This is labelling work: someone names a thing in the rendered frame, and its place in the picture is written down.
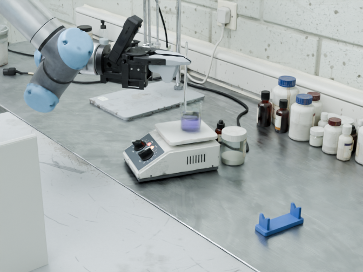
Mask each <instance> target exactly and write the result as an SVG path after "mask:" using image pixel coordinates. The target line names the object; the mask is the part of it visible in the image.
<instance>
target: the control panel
mask: <svg viewBox="0 0 363 272"><path fill-rule="evenodd" d="M140 140H142V141H145V142H146V146H145V147H144V148H143V149H141V150H140V151H135V150H134V145H133V144H132V145H131V146H130V147H128V148H127V149H125V150H124V151H125V153H126V154H127V155H128V157H129V158H130V160H131V161H132V162H133V164H134V165H135V167H136V168H137V170H138V171H139V170H141V169H142V168H143V167H145V166H146V165H148V164H149V163H151V162H152V161H153V160H155V159H156V158H158V157H159V156H161V155H162V154H163V153H164V150H163V149H162V148H161V147H160V146H159V145H158V143H157V142H156V141H155V140H154V138H153V137H152V136H151V135H150V133H148V134H147V135H145V136H144V137H142V138H141V139H140ZM148 143H151V144H150V145H148ZM151 146H153V148H152V150H153V152H154V154H153V156H152V158H150V159H149V160H146V161H143V160H142V159H141V158H140V157H139V155H138V153H139V152H141V151H142V150H144V149H146V148H148V147H151Z"/></svg>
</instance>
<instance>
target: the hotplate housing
mask: <svg viewBox="0 0 363 272"><path fill-rule="evenodd" d="M149 133H150V135H151V136H152V137H153V138H154V140H155V141H156V142H157V143H158V145H159V146H160V147H161V148H162V149H163V150H164V153H163V154H162V155H161V156H159V157H158V158H156V159H155V160H153V161H152V162H151V163H149V164H148V165H146V166H145V167H143V168H142V169H141V170H139V171H138V170H137V168H136V167H135V165H134V164H133V162H132V161H131V160H130V158H129V157H128V155H127V154H126V153H125V151H124V152H123V158H124V160H125V162H126V163H127V165H128V166H129V168H130V169H131V170H132V172H133V174H134V175H135V177H136V178H137V180H138V181H139V182H143V181H150V180H156V179H162V178H169V177H173V176H179V175H185V174H192V173H198V172H205V171H211V170H215V169H218V166H219V165H220V144H219V143H218V142H217V141H216V140H208V141H201V142H193V143H189V144H182V145H174V146H172V145H169V144H168V143H167V142H166V141H165V140H164V138H163V137H162V136H161V135H160V134H159V133H158V132H157V130H154V131H152V132H149Z"/></svg>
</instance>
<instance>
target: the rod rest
mask: <svg viewBox="0 0 363 272"><path fill-rule="evenodd" d="M302 223H304V218H303V217H301V207H296V206H295V203H294V202H291V209H290V213H288V214H285V215H282V216H279V217H276V218H274V219H270V218H269V217H268V218H265V217H264V214H263V213H260V214H259V223H258V224H256V226H255V230H256V231H258V232H259V233H261V234H262V235H263V236H269V235H272V234H275V233H277V232H280V231H283V230H285V229H289V228H291V227H294V226H297V225H300V224H302Z"/></svg>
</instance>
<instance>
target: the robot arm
mask: <svg viewBox="0 0 363 272"><path fill-rule="evenodd" d="M0 14H2V15H3V16H4V17H5V18H6V19H7V20H8V21H9V22H10V23H11V24H12V25H13V26H14V27H15V28H16V29H17V30H18V31H19V32H20V33H21V34H22V35H23V36H24V37H25V38H26V39H27V40H28V41H29V42H30V43H31V44H32V45H33V46H34V47H35V48H36V51H35V54H34V59H35V64H36V66H37V70H36V72H35V73H34V75H33V76H32V78H31V80H30V82H29V83H28V84H27V88H26V90H25V92H24V100H25V102H26V104H27V105H28V106H29V107H30V108H32V109H34V110H35V111H38V112H42V113H48V112H51V111H52V110H54V108H55V107H56V105H57V104H58V103H59V99H60V97H61V95H62V94H63V92H64V91H65V90H66V89H67V88H68V86H69V85H70V84H71V82H72V81H73V80H74V78H75V77H76V75H78V74H87V75H94V76H98V75H100V83H103V84H106V83H107V82H109V81H110V82H117V83H122V88H126V89H136V90H144V88H145V87H147V86H148V81H153V72H156V73H159V74H160V76H161V78H162V80H163V82H165V83H170V82H172V79H173V78H174V77H176V75H177V72H178V69H179V66H180V65H190V64H191V62H192V61H191V60H190V59H189V58H187V59H185V56H184V55H181V54H180V53H176V52H173V51H169V50H164V49H158V48H149V47H144V46H141V47H140V46H134V47H130V44H131V43H132V41H133V39H134V37H135V35H136V34H137V33H138V31H139V30H140V28H141V26H142V22H143V20H142V19H141V18H139V17H138V16H136V15H133V16H131V17H128V18H127V19H126V21H125V23H124V25H123V29H122V31H121V32H120V34H119V36H118V38H117V40H116V42H115V44H114V46H113V48H112V50H111V49H110V47H109V45H103V44H101V43H93V41H92V39H91V37H90V36H89V35H88V34H87V33H86V32H85V31H82V30H80V29H79V28H68V29H67V28H66V27H65V26H64V25H63V24H62V23H61V22H60V21H59V20H58V19H57V18H56V17H55V16H54V15H53V14H52V13H51V12H50V11H49V10H48V9H47V8H46V7H45V6H44V5H43V4H42V3H41V2H40V1H39V0H0ZM129 86H135V87H129Z"/></svg>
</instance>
